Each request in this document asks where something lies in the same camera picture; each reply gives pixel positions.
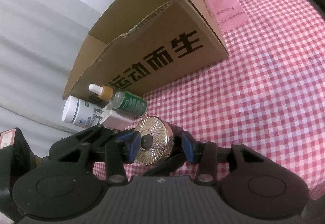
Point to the pink checkered tablecloth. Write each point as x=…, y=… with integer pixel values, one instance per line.
x=268, y=94

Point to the white wall charger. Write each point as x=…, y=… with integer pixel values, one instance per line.
x=113, y=119

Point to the pink cartoon label patch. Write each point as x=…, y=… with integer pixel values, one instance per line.
x=228, y=13

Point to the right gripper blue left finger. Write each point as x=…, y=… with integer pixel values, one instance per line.
x=129, y=145

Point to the brown cardboard box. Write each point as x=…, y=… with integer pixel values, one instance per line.
x=141, y=45

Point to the green dropper bottle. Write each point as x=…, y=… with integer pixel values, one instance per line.
x=121, y=100

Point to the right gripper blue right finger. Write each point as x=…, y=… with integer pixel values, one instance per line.
x=189, y=146

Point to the gold lid cosmetic jar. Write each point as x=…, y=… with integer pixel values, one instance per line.
x=161, y=144

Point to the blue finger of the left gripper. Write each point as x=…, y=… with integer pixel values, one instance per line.
x=97, y=136

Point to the white supplement bottle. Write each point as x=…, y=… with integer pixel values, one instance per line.
x=81, y=113

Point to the white curtain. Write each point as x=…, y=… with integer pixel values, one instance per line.
x=40, y=40

